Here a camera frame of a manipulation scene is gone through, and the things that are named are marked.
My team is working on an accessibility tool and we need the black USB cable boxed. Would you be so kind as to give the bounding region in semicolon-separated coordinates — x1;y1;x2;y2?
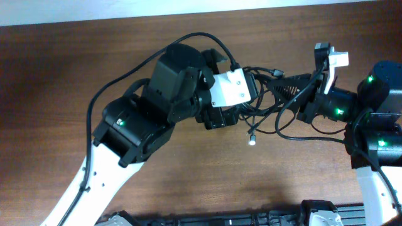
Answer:
238;65;298;147

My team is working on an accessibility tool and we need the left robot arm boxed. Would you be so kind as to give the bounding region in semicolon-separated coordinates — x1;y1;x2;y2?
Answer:
44;43;251;225

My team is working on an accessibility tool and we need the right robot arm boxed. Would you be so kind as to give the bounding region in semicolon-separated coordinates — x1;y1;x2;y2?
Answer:
269;61;401;225

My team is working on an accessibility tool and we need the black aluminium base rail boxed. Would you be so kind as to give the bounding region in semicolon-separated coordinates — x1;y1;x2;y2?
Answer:
94;199;365;226

